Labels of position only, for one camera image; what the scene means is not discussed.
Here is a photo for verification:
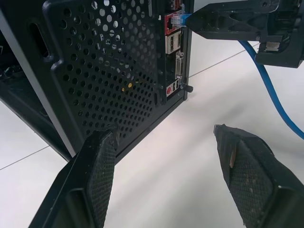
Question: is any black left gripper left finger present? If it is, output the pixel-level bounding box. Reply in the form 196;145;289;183
28;125;119;228

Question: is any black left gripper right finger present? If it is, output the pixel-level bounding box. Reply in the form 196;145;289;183
214;123;304;228

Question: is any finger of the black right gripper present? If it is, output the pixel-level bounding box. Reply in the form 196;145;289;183
193;0;280;13
185;10;284;44

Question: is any blue ethernet cable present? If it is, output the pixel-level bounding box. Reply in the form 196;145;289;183
171;3;304;140

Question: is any black computer tower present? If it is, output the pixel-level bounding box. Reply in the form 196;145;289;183
0;0;194;162

